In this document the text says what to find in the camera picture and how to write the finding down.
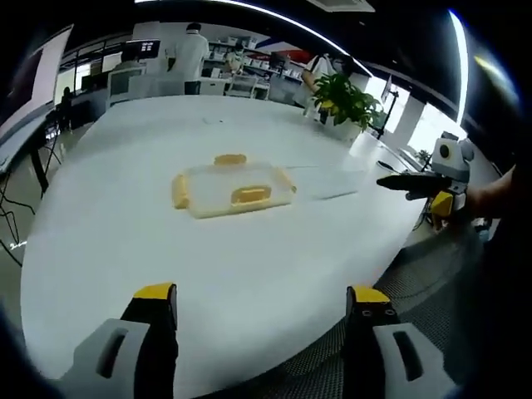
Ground clear plastic lid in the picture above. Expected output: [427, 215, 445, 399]
[284, 163, 367, 201]

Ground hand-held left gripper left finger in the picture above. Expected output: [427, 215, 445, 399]
[62, 282, 180, 399]

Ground clear container with yellow buckles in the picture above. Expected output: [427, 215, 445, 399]
[171, 153, 297, 220]

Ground white storage shelving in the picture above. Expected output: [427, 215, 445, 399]
[206, 34, 311, 81]

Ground black floor cables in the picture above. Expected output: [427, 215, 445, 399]
[0, 169, 28, 267]

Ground black monitor stand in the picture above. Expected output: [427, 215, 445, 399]
[375, 74, 401, 140]

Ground black computer monitor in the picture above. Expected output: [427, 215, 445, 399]
[123, 38, 162, 64]

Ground white trolley cart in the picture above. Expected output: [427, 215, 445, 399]
[225, 73, 270, 101]

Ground green potted plant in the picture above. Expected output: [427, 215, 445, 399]
[310, 71, 386, 143]

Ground black mesh chair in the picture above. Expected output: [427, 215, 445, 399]
[215, 232, 494, 399]

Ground projection screen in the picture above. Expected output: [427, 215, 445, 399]
[0, 23, 74, 140]

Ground black table leg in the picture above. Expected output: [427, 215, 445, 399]
[27, 143, 64, 200]

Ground person's dark clothing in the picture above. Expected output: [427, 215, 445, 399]
[446, 164, 532, 390]

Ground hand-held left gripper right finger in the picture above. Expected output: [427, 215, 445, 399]
[344, 284, 463, 399]

